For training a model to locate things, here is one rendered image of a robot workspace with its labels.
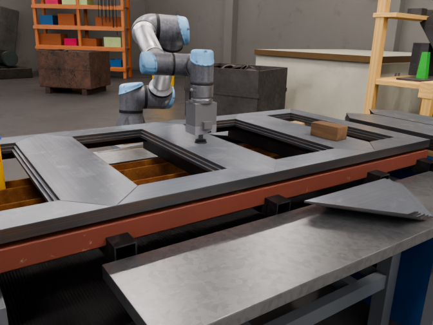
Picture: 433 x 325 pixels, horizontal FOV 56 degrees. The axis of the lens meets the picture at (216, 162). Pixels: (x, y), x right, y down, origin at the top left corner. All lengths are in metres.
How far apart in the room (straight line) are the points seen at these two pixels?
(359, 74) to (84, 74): 5.14
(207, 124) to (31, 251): 0.70
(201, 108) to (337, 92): 4.61
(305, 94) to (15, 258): 5.56
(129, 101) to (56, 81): 6.78
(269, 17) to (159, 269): 9.76
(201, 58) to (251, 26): 9.49
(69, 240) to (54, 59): 7.92
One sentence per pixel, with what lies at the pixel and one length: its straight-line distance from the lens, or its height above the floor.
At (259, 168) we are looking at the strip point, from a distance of 1.15.
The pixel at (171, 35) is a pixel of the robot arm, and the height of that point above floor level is 1.19.
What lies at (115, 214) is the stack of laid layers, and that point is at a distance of 0.91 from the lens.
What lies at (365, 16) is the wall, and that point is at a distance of 8.92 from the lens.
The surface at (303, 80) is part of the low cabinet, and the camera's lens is 6.18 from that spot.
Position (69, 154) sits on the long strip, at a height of 0.84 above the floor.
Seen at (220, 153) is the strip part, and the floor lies 0.84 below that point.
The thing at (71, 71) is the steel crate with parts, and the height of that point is 0.44.
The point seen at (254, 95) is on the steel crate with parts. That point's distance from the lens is 5.09.
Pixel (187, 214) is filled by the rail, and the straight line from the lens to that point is 0.99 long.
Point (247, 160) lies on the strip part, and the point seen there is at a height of 0.84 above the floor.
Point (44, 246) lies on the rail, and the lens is 0.89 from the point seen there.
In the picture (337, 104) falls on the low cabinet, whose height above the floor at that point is 0.34.
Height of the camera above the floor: 1.19
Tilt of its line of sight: 17 degrees down
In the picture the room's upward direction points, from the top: 2 degrees clockwise
